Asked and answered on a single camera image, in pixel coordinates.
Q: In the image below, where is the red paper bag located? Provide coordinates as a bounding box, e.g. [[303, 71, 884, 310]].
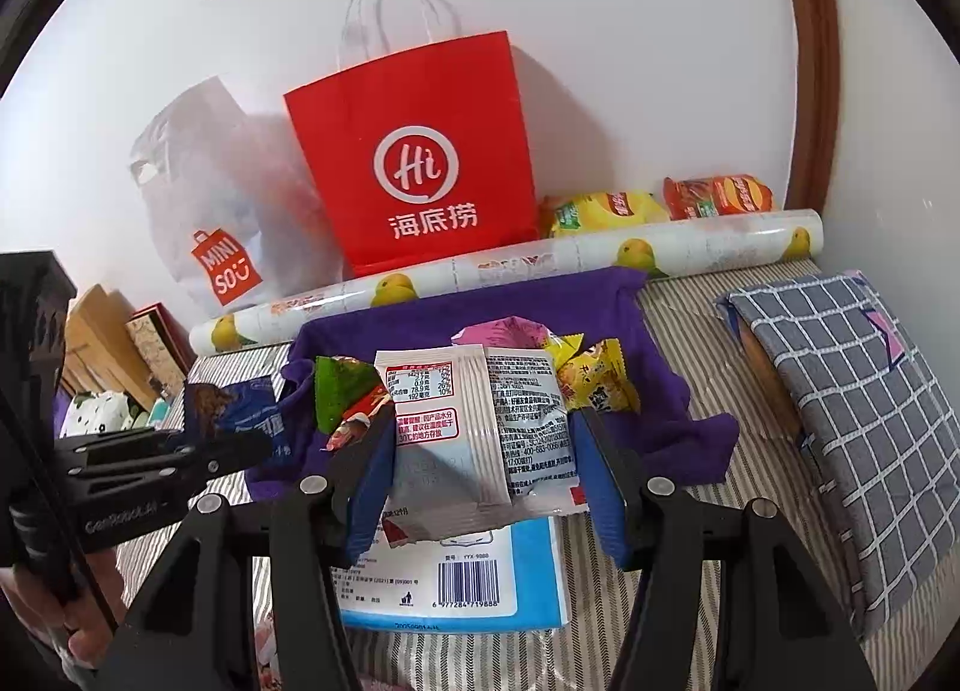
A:
[[283, 0, 541, 279]]

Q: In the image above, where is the small red snack packet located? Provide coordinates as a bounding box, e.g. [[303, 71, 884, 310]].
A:
[[322, 391, 398, 453]]

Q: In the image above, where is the yellow snack packet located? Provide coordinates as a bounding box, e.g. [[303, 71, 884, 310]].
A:
[[541, 333, 642, 414]]

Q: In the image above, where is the person's left hand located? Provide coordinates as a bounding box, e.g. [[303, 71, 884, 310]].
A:
[[0, 567, 115, 669]]

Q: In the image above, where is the red patterned box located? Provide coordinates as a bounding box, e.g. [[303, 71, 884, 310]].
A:
[[124, 302, 194, 399]]

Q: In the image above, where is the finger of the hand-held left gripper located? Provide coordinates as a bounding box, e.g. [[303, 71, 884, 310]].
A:
[[67, 430, 272, 504], [54, 427, 197, 463]]

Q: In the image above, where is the brown wooden door frame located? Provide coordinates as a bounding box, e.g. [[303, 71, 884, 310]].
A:
[[772, 0, 841, 212]]

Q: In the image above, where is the green snack packet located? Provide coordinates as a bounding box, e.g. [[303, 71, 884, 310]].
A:
[[313, 355, 383, 437]]

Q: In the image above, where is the brown cardboard box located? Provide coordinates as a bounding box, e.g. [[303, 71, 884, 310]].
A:
[[64, 284, 155, 396]]

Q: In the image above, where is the white plastic shopping bag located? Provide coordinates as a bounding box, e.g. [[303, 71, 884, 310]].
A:
[[127, 76, 353, 317]]

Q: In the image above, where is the purple cloth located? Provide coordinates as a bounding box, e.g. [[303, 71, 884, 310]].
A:
[[247, 267, 740, 504]]

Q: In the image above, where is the blue tissue pack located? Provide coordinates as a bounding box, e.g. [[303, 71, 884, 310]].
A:
[[330, 511, 571, 632]]

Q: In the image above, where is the pink snack packet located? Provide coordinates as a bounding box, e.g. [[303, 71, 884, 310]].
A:
[[450, 316, 556, 363]]

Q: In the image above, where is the grey checkered pillow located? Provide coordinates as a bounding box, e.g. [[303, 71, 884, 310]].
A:
[[712, 269, 960, 639]]

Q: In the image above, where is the white green-printed cloth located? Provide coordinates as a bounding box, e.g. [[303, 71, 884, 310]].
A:
[[58, 391, 132, 438]]

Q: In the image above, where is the red chips bag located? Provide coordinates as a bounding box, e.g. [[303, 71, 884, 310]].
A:
[[664, 173, 776, 221]]

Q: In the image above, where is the white snack packet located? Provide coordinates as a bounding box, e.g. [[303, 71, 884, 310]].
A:
[[373, 344, 593, 542]]

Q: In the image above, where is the yellow chips bag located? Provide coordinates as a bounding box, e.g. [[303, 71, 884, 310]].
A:
[[544, 190, 671, 240]]

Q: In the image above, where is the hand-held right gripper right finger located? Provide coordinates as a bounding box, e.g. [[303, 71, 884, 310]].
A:
[[570, 406, 878, 691]]

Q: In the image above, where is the fruit print paper roll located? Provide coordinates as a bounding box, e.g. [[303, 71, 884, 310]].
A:
[[187, 208, 824, 354]]

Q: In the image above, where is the blue cookie packet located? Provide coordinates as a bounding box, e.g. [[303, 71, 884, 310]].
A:
[[184, 377, 292, 471]]

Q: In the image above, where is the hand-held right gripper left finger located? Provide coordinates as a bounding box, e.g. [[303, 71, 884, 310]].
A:
[[112, 413, 398, 691]]

